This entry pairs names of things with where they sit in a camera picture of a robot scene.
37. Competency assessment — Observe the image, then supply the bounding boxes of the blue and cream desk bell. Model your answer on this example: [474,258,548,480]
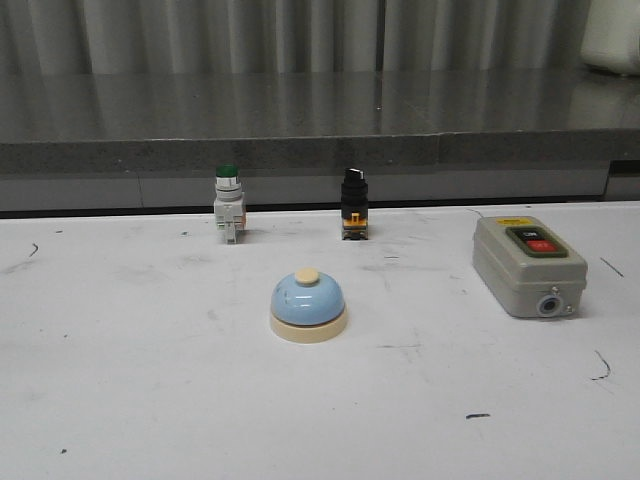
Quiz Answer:
[270,267,347,344]

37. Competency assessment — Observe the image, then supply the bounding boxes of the grey stone counter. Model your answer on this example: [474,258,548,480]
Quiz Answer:
[1,68,639,212]

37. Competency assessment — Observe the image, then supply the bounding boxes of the grey pleated curtain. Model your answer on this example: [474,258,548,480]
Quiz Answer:
[1,1,589,75]

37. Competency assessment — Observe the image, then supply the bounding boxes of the white object on counter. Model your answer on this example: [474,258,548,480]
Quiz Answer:
[580,0,639,76]

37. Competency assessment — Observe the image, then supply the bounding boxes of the black selector switch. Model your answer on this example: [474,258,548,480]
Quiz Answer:
[341,168,368,240]

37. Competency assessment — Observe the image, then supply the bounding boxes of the green pushbutton switch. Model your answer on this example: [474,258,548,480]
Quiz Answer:
[214,164,246,244]

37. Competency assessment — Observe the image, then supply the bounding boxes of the grey on-off switch box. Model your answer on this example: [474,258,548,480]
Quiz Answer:
[472,216,588,318]

